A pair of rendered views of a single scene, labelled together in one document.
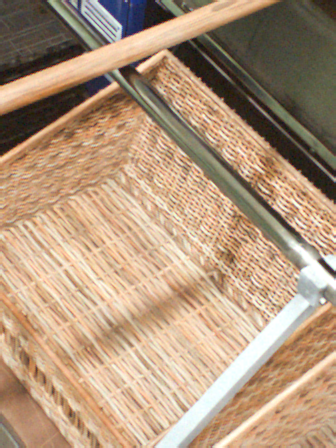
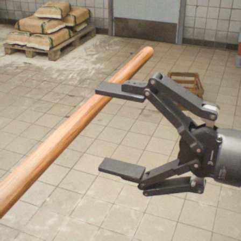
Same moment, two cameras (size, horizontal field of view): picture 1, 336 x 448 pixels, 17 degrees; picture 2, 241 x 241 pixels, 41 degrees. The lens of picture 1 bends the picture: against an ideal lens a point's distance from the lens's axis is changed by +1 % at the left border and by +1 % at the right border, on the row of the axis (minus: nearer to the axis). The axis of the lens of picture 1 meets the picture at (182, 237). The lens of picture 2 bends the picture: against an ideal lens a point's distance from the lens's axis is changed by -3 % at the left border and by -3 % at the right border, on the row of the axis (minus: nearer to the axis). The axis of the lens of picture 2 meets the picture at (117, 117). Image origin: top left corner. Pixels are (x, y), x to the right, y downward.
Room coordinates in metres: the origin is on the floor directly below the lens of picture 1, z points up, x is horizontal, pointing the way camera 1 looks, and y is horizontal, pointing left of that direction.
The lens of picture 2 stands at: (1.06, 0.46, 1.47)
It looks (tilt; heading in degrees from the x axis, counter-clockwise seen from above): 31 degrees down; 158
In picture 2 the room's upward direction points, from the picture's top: straight up
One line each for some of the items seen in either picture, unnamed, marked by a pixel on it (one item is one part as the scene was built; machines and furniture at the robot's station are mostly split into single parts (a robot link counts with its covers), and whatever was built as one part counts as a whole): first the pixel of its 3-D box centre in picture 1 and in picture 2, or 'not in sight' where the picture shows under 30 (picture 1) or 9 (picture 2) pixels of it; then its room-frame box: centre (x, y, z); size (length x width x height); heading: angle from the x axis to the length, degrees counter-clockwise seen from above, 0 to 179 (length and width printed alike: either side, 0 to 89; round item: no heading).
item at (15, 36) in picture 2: not in sight; (28, 33); (-3.42, 0.97, 0.22); 0.62 x 0.36 x 0.15; 141
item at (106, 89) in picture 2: not in sight; (122, 91); (0.69, 0.62, 1.27); 0.07 x 0.03 x 0.01; 46
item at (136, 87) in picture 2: not in sight; (141, 82); (0.71, 0.64, 1.28); 0.05 x 0.01 x 0.03; 46
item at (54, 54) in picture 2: not in sight; (52, 39); (-3.51, 1.31, 0.07); 1.20 x 0.80 x 0.14; 136
